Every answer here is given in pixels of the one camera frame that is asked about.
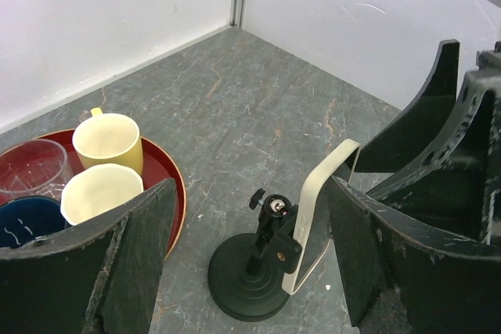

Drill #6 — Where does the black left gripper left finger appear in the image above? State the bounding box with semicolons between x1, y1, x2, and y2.
1;178;177;333

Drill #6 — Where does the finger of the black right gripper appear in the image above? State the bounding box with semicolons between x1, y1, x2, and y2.
367;70;501;241
355;39;460;173

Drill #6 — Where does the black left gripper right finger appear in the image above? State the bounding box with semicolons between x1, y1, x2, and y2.
326;177;500;333

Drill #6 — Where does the black smartphone pink case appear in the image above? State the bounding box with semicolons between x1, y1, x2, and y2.
282;138;361;295

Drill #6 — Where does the black phone stand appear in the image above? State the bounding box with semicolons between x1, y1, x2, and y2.
207;189;303;322

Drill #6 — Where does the green mug cream inside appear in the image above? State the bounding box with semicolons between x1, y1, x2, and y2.
60;163;144;226

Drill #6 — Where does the dark blue mug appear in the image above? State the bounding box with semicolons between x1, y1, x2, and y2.
1;196;67;249

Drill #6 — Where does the red round tray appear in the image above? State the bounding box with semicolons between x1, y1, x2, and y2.
0;128;187;260

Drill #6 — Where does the clear drinking glass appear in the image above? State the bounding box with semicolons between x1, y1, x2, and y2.
1;139;74;203

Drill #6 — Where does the yellow mug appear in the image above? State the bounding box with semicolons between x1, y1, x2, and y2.
72;107;144;175

